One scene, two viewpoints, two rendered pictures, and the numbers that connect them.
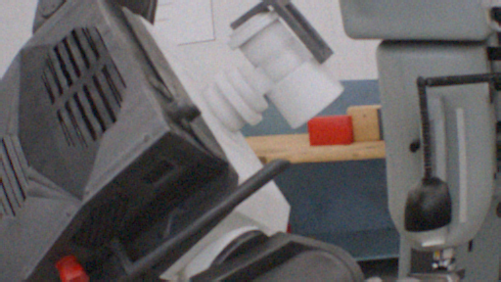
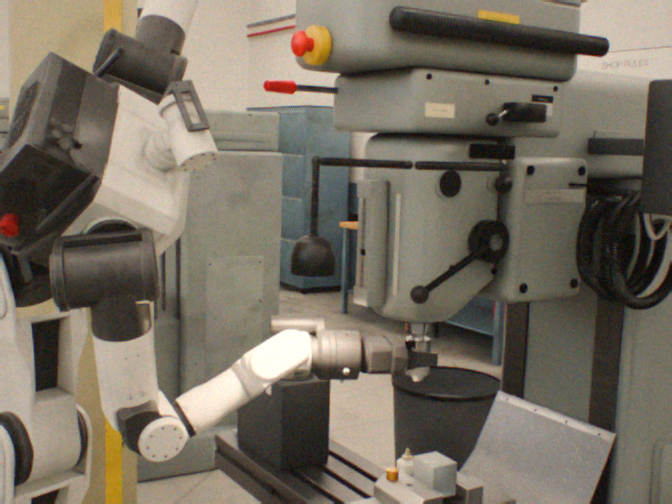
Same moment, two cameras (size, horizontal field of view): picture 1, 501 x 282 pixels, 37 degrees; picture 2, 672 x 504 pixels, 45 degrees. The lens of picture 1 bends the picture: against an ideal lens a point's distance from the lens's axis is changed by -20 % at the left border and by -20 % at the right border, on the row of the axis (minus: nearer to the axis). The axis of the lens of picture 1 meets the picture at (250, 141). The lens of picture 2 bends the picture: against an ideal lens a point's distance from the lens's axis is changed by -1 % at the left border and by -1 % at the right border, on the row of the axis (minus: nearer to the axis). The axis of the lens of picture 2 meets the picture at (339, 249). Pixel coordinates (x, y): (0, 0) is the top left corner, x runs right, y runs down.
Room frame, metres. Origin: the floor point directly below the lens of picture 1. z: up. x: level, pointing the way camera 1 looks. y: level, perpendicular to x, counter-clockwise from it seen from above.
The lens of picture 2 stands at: (-0.07, -0.96, 1.61)
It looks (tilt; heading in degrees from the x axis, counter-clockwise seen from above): 7 degrees down; 33
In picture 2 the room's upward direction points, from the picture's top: 2 degrees clockwise
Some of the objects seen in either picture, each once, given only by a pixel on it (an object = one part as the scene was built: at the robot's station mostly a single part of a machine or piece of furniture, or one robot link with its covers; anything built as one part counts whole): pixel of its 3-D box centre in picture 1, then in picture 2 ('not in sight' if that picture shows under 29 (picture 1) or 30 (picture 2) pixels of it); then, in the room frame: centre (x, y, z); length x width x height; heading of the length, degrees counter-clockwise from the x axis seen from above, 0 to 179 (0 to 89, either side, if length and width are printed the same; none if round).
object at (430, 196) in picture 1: (429, 201); (313, 254); (0.99, -0.21, 1.43); 0.07 x 0.07 x 0.06
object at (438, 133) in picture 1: (435, 171); (371, 242); (1.11, -0.25, 1.45); 0.04 x 0.04 x 0.21; 67
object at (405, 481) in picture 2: not in sight; (407, 495); (1.14, -0.33, 1.01); 0.12 x 0.06 x 0.04; 64
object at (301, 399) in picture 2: not in sight; (282, 407); (1.36, 0.12, 1.02); 0.22 x 0.12 x 0.20; 65
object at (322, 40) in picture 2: not in sight; (316, 45); (1.00, -0.20, 1.76); 0.06 x 0.02 x 0.06; 67
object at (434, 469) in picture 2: not in sight; (434, 475); (1.19, -0.35, 1.03); 0.06 x 0.05 x 0.06; 64
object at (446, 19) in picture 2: not in sight; (507, 34); (1.18, -0.44, 1.79); 0.45 x 0.04 x 0.04; 157
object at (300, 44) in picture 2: not in sight; (303, 43); (0.98, -0.19, 1.76); 0.04 x 0.03 x 0.04; 67
